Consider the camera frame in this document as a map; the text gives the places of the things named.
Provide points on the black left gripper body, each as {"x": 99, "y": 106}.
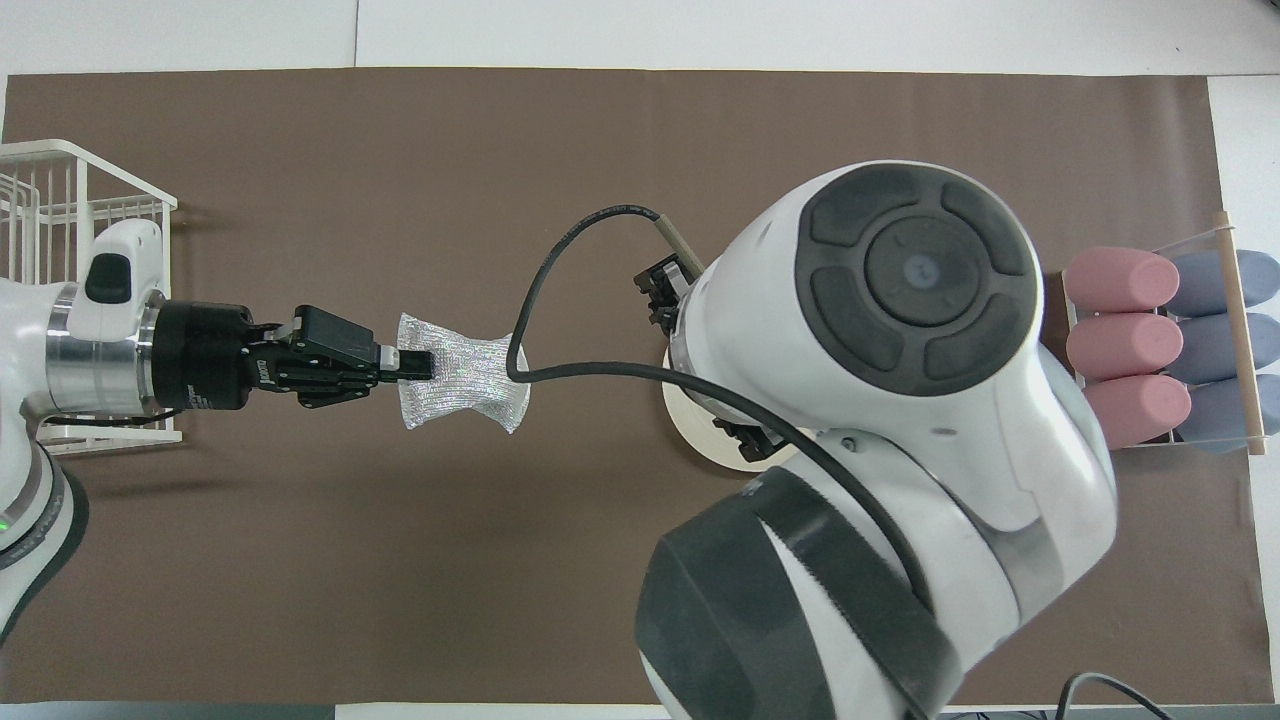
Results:
{"x": 210, "y": 355}

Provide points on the clear plastic wrapper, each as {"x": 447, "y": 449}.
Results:
{"x": 470, "y": 385}

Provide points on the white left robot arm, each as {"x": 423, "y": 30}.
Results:
{"x": 90, "y": 350}

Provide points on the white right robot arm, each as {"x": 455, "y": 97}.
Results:
{"x": 900, "y": 400}

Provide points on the white round plate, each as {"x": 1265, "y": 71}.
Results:
{"x": 690, "y": 420}

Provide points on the brown table mat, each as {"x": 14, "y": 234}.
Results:
{"x": 400, "y": 560}

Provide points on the pink plastic cup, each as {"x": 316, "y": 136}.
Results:
{"x": 1125, "y": 346}
{"x": 1140, "y": 410}
{"x": 1120, "y": 280}

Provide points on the blue plastic cup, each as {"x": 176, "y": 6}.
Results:
{"x": 1210, "y": 348}
{"x": 1215, "y": 282}
{"x": 1215, "y": 412}

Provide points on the white cup holder wooden bar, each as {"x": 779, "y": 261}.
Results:
{"x": 1243, "y": 330}

